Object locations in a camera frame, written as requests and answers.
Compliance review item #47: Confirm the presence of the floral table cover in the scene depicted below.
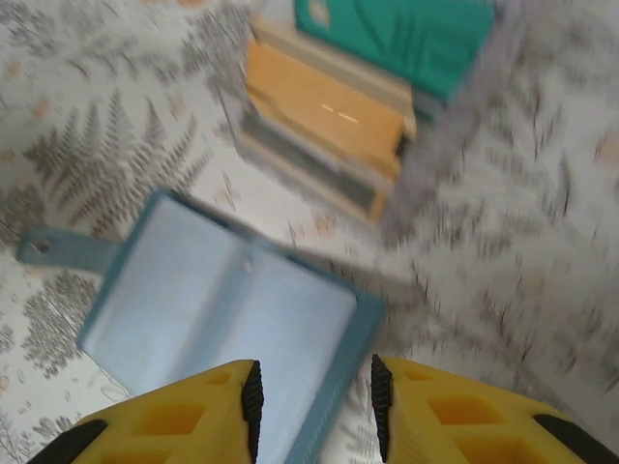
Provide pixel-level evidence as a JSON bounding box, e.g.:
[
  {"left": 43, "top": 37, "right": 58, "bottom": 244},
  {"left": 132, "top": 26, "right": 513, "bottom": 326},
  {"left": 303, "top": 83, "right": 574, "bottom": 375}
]
[{"left": 0, "top": 0, "right": 619, "bottom": 464}]

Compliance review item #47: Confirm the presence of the beige card with dark stripe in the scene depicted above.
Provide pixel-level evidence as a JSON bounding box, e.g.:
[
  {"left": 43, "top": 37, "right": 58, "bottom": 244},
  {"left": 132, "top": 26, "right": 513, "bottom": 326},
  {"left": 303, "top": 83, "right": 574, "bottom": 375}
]
[{"left": 236, "top": 110, "right": 402, "bottom": 226}]

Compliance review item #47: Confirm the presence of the blue card holder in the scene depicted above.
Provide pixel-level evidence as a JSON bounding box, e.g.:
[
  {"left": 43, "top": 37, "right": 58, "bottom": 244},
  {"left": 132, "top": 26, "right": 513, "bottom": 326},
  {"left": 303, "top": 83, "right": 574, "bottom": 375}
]
[{"left": 16, "top": 187, "right": 388, "bottom": 464}]

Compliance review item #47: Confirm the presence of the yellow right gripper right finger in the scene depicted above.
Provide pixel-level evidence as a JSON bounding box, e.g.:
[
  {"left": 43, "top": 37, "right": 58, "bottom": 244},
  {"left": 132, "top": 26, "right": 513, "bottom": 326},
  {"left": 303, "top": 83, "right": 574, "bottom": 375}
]
[{"left": 369, "top": 354, "right": 619, "bottom": 464}]

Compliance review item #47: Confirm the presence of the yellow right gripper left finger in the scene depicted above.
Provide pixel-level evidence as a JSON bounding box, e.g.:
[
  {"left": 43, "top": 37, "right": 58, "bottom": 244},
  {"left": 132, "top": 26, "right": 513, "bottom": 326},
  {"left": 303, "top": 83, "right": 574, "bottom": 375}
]
[{"left": 36, "top": 358, "right": 265, "bottom": 464}]

